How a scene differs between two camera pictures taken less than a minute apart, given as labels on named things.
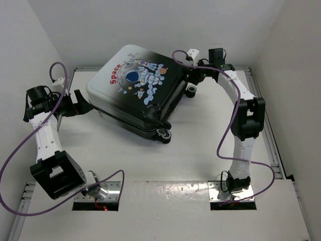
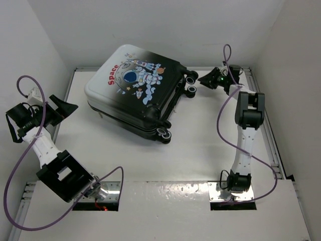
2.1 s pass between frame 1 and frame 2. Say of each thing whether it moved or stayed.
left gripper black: moved
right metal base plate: stayed
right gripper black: moved
